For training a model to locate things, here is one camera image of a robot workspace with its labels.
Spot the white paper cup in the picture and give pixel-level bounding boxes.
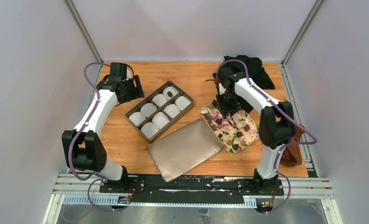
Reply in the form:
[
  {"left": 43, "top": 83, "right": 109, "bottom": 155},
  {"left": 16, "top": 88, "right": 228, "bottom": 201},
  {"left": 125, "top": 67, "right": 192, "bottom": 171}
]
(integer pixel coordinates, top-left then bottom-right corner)
[
  {"left": 141, "top": 122, "right": 160, "bottom": 139},
  {"left": 152, "top": 94, "right": 168, "bottom": 107},
  {"left": 175, "top": 96, "right": 191, "bottom": 111},
  {"left": 164, "top": 104, "right": 181, "bottom": 119},
  {"left": 152, "top": 112, "right": 170, "bottom": 130},
  {"left": 129, "top": 112, "right": 146, "bottom": 126},
  {"left": 163, "top": 86, "right": 179, "bottom": 100},
  {"left": 140, "top": 103, "right": 157, "bottom": 118}
]

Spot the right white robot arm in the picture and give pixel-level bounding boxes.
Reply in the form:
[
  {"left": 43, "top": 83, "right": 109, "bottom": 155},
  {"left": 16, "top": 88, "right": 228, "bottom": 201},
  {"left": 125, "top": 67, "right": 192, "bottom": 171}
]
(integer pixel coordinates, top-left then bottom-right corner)
[{"left": 214, "top": 72, "right": 296, "bottom": 195}]

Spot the white chocolate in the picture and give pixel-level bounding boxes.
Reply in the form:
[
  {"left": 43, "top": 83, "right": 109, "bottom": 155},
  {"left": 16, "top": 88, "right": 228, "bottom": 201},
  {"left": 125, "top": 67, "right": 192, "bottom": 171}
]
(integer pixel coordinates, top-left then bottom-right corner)
[{"left": 236, "top": 123, "right": 242, "bottom": 130}]

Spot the floral rectangular tray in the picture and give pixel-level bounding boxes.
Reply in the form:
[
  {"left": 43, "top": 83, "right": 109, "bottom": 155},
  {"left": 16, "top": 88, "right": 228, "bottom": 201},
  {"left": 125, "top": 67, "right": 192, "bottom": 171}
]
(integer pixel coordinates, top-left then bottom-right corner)
[{"left": 199, "top": 103, "right": 259, "bottom": 154}]

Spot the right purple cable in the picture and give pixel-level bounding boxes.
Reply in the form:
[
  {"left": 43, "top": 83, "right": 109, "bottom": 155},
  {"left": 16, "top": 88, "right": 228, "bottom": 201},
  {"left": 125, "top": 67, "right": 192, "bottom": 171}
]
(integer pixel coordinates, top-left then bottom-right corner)
[{"left": 216, "top": 59, "right": 318, "bottom": 215}]

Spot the black cloth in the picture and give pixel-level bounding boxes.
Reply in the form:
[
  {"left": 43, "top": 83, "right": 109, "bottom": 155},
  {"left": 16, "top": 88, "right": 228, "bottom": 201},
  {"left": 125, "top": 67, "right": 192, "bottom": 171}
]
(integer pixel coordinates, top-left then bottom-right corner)
[{"left": 212, "top": 55, "right": 276, "bottom": 113}]

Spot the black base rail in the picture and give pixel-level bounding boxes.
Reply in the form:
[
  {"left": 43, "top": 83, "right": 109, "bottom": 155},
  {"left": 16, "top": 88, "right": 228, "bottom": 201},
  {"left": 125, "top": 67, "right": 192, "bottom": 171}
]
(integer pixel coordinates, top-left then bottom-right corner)
[{"left": 99, "top": 174, "right": 284, "bottom": 204}]

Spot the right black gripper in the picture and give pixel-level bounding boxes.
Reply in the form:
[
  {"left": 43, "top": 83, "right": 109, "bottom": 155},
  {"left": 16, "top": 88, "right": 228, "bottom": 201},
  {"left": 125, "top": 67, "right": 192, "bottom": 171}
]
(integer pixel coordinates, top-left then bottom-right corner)
[{"left": 217, "top": 91, "right": 241, "bottom": 119}]

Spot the brown compartment chocolate box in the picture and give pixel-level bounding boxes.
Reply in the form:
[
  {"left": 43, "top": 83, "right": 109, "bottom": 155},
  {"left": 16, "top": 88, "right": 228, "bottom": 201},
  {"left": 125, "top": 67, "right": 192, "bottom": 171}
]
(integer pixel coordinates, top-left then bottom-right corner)
[{"left": 125, "top": 81, "right": 194, "bottom": 143}]

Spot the brown cloth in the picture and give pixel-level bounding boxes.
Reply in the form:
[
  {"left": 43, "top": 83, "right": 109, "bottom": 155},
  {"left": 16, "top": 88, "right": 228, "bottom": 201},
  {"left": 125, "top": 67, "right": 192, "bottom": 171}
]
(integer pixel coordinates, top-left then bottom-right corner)
[{"left": 280, "top": 126, "right": 304, "bottom": 167}]

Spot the metallic box lid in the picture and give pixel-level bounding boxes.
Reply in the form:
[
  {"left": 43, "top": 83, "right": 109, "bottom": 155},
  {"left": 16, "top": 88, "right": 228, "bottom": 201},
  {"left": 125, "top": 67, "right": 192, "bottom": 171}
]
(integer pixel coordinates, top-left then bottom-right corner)
[{"left": 148, "top": 119, "right": 224, "bottom": 182}]

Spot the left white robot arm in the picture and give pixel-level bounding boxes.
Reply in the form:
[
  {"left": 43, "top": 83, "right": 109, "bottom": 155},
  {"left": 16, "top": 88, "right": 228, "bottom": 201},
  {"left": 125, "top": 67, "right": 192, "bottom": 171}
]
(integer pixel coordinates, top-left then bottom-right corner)
[{"left": 62, "top": 63, "right": 145, "bottom": 193}]

